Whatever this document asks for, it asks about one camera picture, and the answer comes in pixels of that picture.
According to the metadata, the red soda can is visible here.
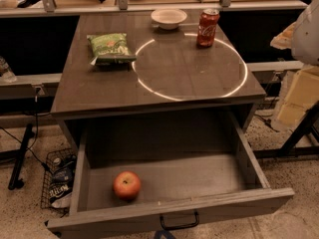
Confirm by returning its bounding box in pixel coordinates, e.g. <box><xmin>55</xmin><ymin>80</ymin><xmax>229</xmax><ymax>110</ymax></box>
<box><xmin>196</xmin><ymin>8</ymin><xmax>220</xmax><ymax>48</ymax></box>

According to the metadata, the open grey drawer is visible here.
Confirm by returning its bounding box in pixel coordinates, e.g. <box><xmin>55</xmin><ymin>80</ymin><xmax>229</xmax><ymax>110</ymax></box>
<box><xmin>48</xmin><ymin>110</ymin><xmax>294</xmax><ymax>239</ymax></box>

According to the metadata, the dark snack bag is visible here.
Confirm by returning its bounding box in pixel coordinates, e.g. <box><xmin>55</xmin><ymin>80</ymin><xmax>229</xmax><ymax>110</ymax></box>
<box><xmin>49</xmin><ymin>155</ymin><xmax>77</xmax><ymax>209</ymax></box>

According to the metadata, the grey wooden cabinet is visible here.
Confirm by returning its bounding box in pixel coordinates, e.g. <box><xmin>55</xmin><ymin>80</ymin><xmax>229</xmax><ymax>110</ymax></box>
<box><xmin>51</xmin><ymin>10</ymin><xmax>265</xmax><ymax>147</ymax></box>

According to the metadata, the black metal frame leg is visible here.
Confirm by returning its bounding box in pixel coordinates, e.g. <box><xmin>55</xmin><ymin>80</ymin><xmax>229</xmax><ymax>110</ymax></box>
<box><xmin>254</xmin><ymin>102</ymin><xmax>319</xmax><ymax>158</ymax></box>

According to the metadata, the black drawer handle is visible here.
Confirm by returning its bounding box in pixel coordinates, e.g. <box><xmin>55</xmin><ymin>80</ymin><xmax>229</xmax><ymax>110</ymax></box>
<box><xmin>159</xmin><ymin>211</ymin><xmax>199</xmax><ymax>231</ymax></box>

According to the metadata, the white bowl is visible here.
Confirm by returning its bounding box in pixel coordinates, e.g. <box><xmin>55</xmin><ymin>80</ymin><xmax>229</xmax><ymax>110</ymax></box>
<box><xmin>151</xmin><ymin>9</ymin><xmax>187</xmax><ymax>30</ymax></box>

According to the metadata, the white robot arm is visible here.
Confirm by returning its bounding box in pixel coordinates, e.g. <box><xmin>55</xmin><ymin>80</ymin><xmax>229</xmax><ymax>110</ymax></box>
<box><xmin>270</xmin><ymin>0</ymin><xmax>319</xmax><ymax>126</ymax></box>

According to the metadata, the black table leg stand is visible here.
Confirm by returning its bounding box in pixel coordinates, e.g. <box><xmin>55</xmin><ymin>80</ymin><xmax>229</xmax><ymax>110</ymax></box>
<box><xmin>8</xmin><ymin>123</ymin><xmax>34</xmax><ymax>190</ymax></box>

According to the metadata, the red apple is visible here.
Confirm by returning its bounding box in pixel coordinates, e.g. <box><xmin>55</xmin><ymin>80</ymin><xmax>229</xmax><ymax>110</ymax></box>
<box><xmin>113</xmin><ymin>171</ymin><xmax>142</xmax><ymax>201</ymax></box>

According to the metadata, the green chip bag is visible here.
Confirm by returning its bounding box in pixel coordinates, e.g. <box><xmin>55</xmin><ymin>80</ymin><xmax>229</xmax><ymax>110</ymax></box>
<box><xmin>87</xmin><ymin>33</ymin><xmax>137</xmax><ymax>66</ymax></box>

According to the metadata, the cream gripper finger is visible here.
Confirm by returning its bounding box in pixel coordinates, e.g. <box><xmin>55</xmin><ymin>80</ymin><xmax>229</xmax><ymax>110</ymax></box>
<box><xmin>276</xmin><ymin>66</ymin><xmax>319</xmax><ymax>127</ymax></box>

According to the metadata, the clear plastic bottle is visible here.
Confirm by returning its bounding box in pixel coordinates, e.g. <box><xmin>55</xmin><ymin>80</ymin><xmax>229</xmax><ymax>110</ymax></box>
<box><xmin>0</xmin><ymin>56</ymin><xmax>17</xmax><ymax>83</ymax></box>

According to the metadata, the black wire basket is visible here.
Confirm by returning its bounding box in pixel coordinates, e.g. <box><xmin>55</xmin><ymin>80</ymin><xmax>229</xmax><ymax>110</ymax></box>
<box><xmin>41</xmin><ymin>148</ymin><xmax>77</xmax><ymax>214</ymax></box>

